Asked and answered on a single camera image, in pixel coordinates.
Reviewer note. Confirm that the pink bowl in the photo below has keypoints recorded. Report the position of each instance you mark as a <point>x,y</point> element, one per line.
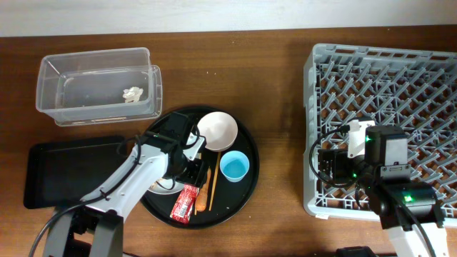
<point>220,130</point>

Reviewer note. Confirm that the grey dishwasher rack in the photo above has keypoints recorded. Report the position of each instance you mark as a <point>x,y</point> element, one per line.
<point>415,90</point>

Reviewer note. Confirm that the light blue cup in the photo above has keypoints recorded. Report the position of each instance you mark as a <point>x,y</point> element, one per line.
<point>234,165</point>

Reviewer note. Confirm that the wooden chopstick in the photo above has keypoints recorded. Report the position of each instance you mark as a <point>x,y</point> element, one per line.
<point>195,203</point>
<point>215,180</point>

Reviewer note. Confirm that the clear plastic waste bin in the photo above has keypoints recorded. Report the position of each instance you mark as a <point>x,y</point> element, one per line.
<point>86,88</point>

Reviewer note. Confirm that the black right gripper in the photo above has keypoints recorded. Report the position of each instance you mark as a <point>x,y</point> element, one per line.
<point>339,157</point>

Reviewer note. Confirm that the crumpled white tissue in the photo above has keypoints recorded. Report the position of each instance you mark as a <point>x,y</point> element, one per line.
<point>133,94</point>

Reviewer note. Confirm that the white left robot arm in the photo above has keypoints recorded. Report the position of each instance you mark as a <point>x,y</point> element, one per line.
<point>95,225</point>

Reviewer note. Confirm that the left wooden chopstick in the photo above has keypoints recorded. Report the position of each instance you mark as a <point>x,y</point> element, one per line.
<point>195,203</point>

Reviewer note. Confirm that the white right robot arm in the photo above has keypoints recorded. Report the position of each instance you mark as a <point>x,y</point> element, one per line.
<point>409,211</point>

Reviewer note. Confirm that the right wooden chopstick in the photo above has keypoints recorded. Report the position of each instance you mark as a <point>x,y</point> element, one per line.
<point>215,180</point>

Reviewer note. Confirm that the orange carrot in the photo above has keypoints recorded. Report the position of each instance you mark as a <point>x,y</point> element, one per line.
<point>203,193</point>

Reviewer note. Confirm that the red snack wrapper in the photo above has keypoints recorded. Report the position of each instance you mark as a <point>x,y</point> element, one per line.
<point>182,209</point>

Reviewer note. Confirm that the round black serving tray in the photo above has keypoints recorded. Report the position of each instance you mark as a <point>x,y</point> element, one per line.
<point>229,198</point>

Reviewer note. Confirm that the black rectangular tray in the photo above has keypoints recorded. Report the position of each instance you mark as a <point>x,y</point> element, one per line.
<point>61,173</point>

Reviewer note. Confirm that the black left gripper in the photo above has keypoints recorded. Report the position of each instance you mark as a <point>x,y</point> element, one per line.
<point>198,174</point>

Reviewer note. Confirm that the grey plate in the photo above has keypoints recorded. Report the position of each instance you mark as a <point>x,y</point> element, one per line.
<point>166,187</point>

